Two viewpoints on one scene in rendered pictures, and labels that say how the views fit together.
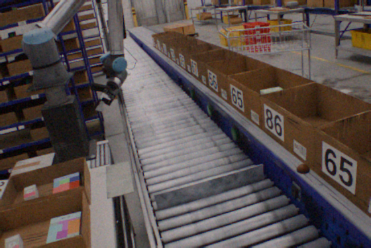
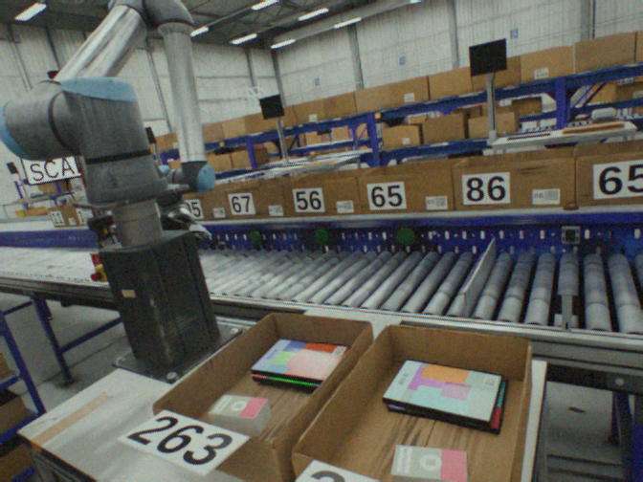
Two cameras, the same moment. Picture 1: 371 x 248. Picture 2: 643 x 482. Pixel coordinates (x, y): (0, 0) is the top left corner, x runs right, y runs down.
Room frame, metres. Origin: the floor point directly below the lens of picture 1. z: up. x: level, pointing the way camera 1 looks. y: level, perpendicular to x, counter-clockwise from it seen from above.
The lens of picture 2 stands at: (0.61, 1.08, 1.27)
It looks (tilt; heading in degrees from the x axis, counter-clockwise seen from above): 17 degrees down; 315
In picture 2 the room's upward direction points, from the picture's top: 10 degrees counter-clockwise
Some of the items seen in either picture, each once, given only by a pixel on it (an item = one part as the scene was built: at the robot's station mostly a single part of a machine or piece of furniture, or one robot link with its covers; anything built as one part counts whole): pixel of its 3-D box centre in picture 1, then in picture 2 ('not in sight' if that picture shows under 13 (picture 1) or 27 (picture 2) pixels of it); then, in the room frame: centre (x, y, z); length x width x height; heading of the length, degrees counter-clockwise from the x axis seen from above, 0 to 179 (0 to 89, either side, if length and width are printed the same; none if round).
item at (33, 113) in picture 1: (48, 104); not in sight; (2.72, 1.19, 0.79); 0.40 x 0.30 x 0.10; 102
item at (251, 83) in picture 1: (269, 94); (414, 186); (1.50, -0.44, 0.97); 0.39 x 0.29 x 0.17; 11
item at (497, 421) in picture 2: not in sight; (448, 396); (0.92, 0.51, 0.76); 0.19 x 0.14 x 0.02; 12
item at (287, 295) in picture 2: (178, 138); (316, 276); (1.68, 0.06, 0.72); 0.52 x 0.05 x 0.05; 101
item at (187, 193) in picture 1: (211, 188); (482, 273); (1.08, -0.06, 0.76); 0.46 x 0.01 x 0.09; 101
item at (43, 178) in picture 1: (47, 189); (277, 381); (1.22, 0.67, 0.80); 0.38 x 0.28 x 0.10; 102
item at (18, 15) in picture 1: (22, 15); not in sight; (2.71, 1.19, 1.59); 0.40 x 0.30 x 0.10; 101
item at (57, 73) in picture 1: (48, 71); (123, 173); (1.65, 0.67, 1.25); 0.19 x 0.19 x 0.10
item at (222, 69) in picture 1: (238, 77); (336, 192); (1.89, -0.37, 0.97); 0.39 x 0.29 x 0.17; 11
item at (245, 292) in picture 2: (171, 126); (277, 274); (1.88, 0.09, 0.72); 0.52 x 0.05 x 0.05; 101
